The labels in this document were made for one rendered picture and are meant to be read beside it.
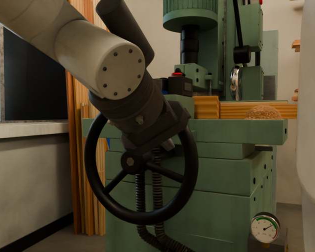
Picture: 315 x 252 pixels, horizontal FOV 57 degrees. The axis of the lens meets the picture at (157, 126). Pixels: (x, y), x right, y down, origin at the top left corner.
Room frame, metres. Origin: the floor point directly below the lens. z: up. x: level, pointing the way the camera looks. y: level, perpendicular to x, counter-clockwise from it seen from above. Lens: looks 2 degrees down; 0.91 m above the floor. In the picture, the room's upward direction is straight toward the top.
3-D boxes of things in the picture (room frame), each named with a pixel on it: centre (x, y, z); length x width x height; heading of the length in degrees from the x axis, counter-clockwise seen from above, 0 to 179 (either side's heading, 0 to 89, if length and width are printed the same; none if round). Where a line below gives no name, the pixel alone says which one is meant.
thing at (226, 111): (0.92, -0.17, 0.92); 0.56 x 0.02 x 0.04; 63
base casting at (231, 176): (1.06, -0.16, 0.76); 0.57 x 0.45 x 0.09; 153
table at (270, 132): (0.86, -0.05, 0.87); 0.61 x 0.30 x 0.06; 63
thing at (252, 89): (1.05, -0.33, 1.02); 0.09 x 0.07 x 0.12; 63
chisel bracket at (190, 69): (0.97, -0.12, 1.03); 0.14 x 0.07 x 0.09; 153
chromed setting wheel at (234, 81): (1.01, -0.27, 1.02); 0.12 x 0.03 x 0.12; 153
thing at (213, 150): (0.90, -0.08, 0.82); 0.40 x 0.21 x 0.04; 63
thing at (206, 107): (0.88, -0.09, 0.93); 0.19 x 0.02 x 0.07; 63
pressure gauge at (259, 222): (0.65, -0.24, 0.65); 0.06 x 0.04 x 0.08; 63
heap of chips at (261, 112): (0.77, -0.28, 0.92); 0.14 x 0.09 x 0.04; 153
